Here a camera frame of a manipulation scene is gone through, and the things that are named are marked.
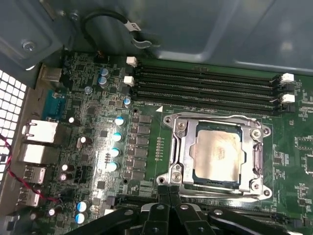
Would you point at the RAM slot with white clips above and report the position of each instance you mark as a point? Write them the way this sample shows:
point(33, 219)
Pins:
point(207, 90)
point(207, 72)

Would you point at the black open PC case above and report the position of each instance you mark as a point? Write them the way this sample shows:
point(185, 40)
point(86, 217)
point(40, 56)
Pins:
point(195, 29)

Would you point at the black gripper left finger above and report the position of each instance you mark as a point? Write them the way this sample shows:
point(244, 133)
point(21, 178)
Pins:
point(156, 220)

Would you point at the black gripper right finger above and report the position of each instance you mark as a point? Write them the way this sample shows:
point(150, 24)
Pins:
point(188, 220)

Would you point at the silver topped CPU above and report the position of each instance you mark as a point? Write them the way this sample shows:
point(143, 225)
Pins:
point(215, 156)

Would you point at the metal socket cover frame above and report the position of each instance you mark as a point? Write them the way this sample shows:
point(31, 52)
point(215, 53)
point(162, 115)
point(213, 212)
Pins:
point(187, 159)

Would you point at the green motherboard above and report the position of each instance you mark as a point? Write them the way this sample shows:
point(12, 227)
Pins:
point(286, 127)

